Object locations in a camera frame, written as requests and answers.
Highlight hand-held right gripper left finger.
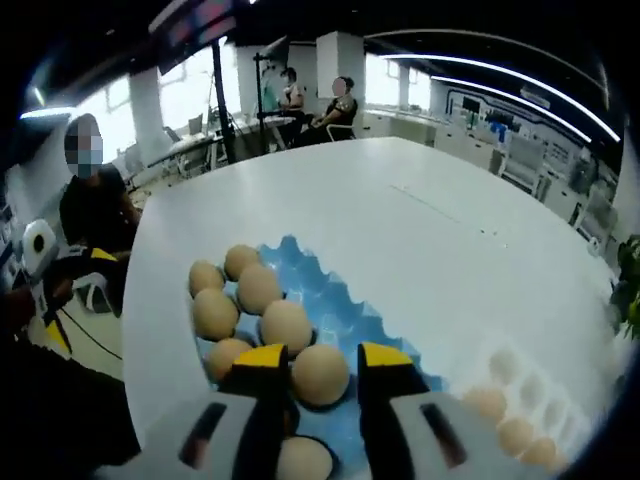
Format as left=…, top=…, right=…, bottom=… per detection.
left=94, top=343, right=291, bottom=480

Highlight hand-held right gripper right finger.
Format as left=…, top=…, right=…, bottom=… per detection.
left=357, top=342, right=551, bottom=480

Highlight single tan egg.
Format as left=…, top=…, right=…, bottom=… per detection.
left=291, top=344, right=350, bottom=407

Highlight group of tan eggs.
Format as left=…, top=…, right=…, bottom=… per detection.
left=188, top=243, right=334, bottom=480
left=462, top=387, right=569, bottom=471

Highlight blue egg tray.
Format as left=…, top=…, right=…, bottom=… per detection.
left=192, top=234, right=451, bottom=480

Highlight white plastic egg holder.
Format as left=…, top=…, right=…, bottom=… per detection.
left=452, top=339, right=601, bottom=471

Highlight person's black shirt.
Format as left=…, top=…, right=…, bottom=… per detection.
left=58, top=164, right=144, bottom=256

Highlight ceiling light strip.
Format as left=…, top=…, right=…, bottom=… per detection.
left=18, top=104, right=74, bottom=121
left=382, top=52, right=621, bottom=142
left=430, top=74, right=589, bottom=132

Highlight person's dark trousers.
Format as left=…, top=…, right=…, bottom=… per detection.
left=0, top=344, right=144, bottom=480

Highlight white table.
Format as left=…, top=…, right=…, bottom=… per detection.
left=122, top=135, right=631, bottom=480

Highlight green potted plant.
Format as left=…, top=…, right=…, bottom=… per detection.
left=609, top=237, right=640, bottom=341

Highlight hanging dark display screen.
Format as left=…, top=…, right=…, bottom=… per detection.
left=149, top=0, right=239, bottom=49

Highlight white cabinet row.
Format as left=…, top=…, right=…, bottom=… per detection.
left=362, top=107, right=504, bottom=174

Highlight white mesh office chair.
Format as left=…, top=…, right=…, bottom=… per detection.
left=502, top=134, right=544, bottom=186

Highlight ceiling air conditioner vent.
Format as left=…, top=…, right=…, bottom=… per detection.
left=519, top=84, right=554, bottom=109

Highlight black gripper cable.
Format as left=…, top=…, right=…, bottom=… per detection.
left=62, top=308, right=125, bottom=361

